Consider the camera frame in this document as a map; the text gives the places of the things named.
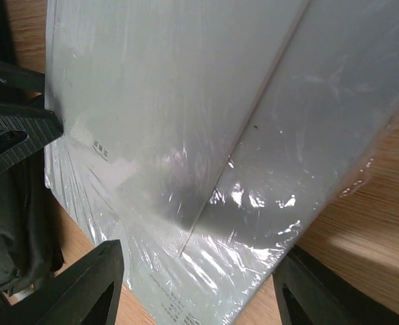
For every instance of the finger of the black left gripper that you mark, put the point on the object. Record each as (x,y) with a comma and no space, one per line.
(25,130)
(21,78)

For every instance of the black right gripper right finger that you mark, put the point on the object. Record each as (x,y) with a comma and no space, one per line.
(308,292)

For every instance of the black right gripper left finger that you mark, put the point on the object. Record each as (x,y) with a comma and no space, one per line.
(88,292)

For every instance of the black backpack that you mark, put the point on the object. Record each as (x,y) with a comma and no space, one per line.
(29,250)

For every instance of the grey notebook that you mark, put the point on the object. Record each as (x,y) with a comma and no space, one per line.
(206,136)

